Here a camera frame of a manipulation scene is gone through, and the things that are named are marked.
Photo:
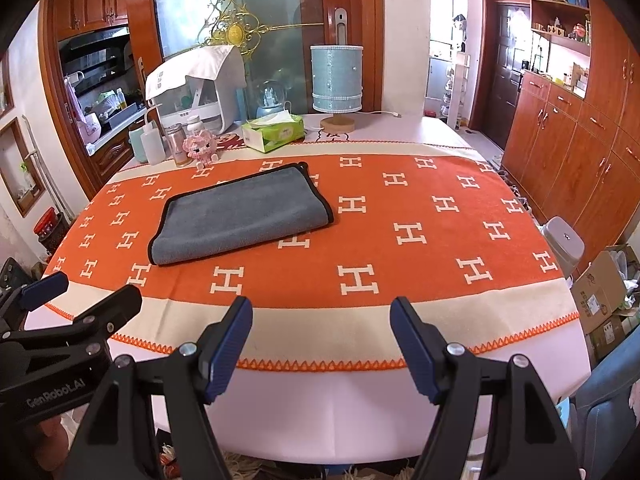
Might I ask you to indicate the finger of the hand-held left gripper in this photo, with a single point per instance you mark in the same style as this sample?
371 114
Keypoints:
42 287
112 305

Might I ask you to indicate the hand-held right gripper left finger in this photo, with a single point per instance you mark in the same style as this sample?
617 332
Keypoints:
229 347

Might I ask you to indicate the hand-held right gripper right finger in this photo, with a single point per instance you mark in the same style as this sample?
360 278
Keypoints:
414 347

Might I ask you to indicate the grey towel with black edge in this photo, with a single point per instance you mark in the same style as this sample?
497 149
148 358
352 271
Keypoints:
235 210

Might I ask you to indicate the red lidded jar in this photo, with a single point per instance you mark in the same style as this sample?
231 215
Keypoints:
50 227

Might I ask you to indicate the orange printed blanket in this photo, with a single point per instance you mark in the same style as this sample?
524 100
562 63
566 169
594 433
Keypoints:
400 260

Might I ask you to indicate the green cup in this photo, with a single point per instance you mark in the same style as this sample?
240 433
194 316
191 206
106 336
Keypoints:
136 145

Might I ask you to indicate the white squeeze bottle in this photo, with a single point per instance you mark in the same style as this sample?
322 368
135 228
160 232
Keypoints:
154 142

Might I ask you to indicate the pink jar with metal lid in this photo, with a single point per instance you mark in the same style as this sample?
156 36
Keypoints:
177 147

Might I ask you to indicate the pink block toy figure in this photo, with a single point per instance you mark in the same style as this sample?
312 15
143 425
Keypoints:
201 146

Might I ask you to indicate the grey plastic stool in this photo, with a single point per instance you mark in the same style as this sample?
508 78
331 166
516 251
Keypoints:
565 242

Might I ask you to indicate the open cardboard box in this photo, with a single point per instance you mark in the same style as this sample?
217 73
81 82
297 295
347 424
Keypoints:
597 290

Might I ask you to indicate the cardboard box with label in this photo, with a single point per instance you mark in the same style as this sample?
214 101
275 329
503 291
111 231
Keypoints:
607 335

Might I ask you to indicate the small white bottle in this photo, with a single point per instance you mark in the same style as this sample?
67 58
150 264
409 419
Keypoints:
193 125

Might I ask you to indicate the person's blue jeans leg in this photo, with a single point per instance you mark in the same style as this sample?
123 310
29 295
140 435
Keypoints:
607 410

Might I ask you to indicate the green tissue box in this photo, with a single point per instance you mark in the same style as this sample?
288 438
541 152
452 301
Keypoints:
275 135

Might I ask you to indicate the white countertop sterilizer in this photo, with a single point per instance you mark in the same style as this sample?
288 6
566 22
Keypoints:
210 105

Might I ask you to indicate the black range hood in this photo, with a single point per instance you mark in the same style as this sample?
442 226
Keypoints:
95 52

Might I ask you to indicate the glass snow globe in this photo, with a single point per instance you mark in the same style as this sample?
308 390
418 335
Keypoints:
271 100

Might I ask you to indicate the white cloth cover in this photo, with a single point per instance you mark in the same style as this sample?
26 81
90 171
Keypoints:
200 67

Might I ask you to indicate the white storage rack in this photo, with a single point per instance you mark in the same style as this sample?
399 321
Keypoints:
457 90

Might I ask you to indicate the blue shade table lamp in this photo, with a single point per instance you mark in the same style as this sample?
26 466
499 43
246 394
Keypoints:
336 80

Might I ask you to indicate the dark brown entrance door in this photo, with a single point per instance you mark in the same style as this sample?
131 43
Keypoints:
507 85

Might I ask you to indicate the wooden kitchen cabinets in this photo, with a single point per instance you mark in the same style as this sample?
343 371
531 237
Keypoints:
90 2

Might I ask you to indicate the gold door ornament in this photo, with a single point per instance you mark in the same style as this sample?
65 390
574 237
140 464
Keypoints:
232 32

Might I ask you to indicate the glass sliding door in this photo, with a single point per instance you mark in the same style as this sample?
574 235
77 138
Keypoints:
280 0

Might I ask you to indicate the wooden wall cabinet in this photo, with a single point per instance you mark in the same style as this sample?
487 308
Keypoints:
575 160

